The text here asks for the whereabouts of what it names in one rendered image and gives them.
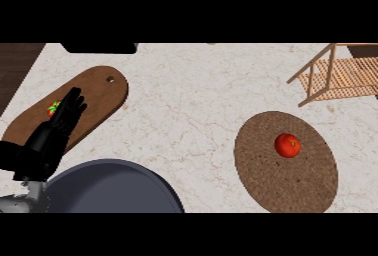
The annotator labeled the red round tomato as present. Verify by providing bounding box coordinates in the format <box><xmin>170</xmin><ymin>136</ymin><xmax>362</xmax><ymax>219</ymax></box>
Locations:
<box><xmin>273</xmin><ymin>132</ymin><xmax>303</xmax><ymax>159</ymax></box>

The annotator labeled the light wooden tiered shelf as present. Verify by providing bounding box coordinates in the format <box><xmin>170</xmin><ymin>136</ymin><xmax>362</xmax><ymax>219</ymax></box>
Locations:
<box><xmin>286</xmin><ymin>43</ymin><xmax>378</xmax><ymax>108</ymax></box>

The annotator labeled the black appliance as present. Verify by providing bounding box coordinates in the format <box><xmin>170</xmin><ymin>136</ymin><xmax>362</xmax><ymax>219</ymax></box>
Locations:
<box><xmin>61</xmin><ymin>43</ymin><xmax>140</xmax><ymax>55</ymax></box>

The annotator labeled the dark brown wooden panel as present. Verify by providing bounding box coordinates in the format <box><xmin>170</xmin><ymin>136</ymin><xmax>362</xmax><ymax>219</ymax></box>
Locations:
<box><xmin>0</xmin><ymin>43</ymin><xmax>47</xmax><ymax>116</ymax></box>

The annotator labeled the brown wooden cutting board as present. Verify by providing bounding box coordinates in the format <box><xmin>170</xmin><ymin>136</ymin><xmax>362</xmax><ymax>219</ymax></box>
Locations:
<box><xmin>0</xmin><ymin>65</ymin><xmax>130</xmax><ymax>154</ymax></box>

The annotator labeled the red and green vegetable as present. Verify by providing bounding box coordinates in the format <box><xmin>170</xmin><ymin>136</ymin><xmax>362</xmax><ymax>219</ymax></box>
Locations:
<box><xmin>46</xmin><ymin>99</ymin><xmax>62</xmax><ymax>118</ymax></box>

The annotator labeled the brown round woven placemat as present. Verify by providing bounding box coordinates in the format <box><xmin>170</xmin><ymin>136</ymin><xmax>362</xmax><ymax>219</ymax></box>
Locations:
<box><xmin>233</xmin><ymin>110</ymin><xmax>340</xmax><ymax>214</ymax></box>

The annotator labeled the dark grey round pan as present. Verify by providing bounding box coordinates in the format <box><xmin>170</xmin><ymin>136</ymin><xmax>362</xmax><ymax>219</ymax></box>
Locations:
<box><xmin>44</xmin><ymin>158</ymin><xmax>186</xmax><ymax>214</ymax></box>

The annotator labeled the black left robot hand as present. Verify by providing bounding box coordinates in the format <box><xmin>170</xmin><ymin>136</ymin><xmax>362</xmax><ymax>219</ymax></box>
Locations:
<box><xmin>0</xmin><ymin>86</ymin><xmax>89</xmax><ymax>183</ymax></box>

